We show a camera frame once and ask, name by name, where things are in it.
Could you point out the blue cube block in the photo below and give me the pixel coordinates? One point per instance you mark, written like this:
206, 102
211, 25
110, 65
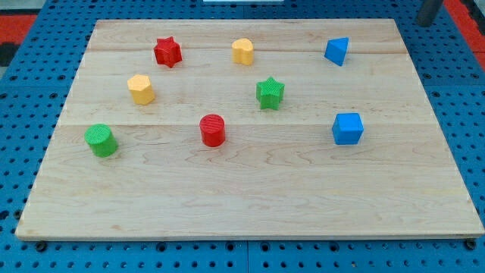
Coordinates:
347, 128

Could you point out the blue triangle block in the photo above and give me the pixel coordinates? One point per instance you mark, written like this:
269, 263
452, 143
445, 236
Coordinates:
336, 50

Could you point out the wooden board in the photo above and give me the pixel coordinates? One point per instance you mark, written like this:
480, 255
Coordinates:
279, 174

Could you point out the red cylinder block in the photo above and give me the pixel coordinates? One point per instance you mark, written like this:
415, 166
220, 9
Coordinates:
212, 129

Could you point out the green star block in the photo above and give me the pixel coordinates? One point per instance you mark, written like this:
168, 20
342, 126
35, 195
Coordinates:
270, 93

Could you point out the yellow heart block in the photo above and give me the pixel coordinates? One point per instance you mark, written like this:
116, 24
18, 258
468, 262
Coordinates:
243, 51

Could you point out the red star block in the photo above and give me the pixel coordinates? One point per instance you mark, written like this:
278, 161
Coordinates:
167, 51

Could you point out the yellow hexagon block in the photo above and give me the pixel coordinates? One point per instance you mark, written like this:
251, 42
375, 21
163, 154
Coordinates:
140, 88

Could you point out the green cylinder block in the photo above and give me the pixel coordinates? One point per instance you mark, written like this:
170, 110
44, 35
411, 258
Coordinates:
100, 140

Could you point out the grey metal pole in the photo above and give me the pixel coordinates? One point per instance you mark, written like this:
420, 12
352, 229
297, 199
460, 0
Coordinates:
428, 12

